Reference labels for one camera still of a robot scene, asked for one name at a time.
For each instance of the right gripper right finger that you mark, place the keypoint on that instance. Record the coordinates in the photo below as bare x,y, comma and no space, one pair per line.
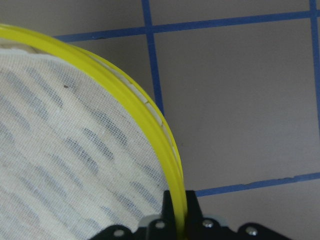
201,227

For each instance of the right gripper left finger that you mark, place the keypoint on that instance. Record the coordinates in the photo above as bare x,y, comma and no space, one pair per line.
152,227

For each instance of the yellow bamboo steamer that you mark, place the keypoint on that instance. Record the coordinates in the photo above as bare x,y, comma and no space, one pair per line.
126,92

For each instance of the white steamer cloth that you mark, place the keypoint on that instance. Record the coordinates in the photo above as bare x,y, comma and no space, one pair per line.
72,160

